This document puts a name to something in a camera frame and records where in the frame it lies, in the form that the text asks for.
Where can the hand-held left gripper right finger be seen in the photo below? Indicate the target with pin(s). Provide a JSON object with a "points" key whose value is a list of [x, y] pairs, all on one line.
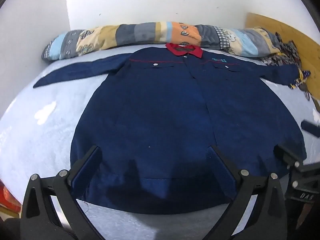
{"points": [[222, 167]]}

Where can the bunch of keys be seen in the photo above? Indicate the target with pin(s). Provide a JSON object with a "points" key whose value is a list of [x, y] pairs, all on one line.
{"points": [[305, 92]]}

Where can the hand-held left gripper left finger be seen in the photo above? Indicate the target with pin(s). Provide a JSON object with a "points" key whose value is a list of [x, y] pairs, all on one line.
{"points": [[88, 167]]}

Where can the navy blue work jacket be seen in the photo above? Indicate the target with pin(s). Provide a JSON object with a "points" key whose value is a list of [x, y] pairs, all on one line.
{"points": [[155, 105]]}

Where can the dark multicoloured patterned cloth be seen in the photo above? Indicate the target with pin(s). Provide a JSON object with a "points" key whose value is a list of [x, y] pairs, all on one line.
{"points": [[287, 52]]}

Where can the wooden headboard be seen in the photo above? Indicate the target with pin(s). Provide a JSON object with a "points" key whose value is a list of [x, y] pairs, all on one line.
{"points": [[295, 32]]}

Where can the rolled patchwork quilt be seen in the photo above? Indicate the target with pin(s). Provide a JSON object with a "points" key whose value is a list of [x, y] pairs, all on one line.
{"points": [[140, 33]]}

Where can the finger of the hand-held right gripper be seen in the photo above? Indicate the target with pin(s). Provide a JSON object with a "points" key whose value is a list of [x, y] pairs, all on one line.
{"points": [[311, 129], [287, 155]]}

